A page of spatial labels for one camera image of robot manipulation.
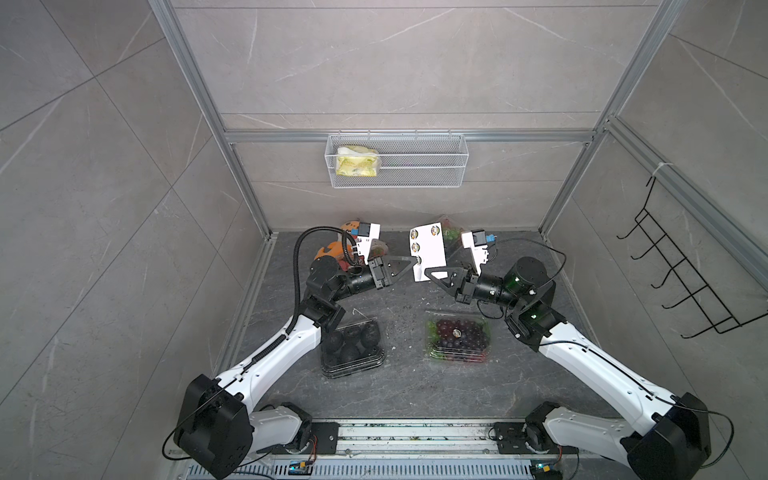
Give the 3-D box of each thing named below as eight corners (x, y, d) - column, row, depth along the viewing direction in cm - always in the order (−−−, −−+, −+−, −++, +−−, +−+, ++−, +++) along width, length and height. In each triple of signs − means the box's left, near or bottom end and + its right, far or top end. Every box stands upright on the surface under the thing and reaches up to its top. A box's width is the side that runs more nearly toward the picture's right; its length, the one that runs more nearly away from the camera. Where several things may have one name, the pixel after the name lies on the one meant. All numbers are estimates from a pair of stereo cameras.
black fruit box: (327, 383, 84) (322, 375, 78) (323, 341, 92) (318, 330, 86) (387, 369, 86) (386, 360, 80) (378, 329, 94) (377, 318, 88)
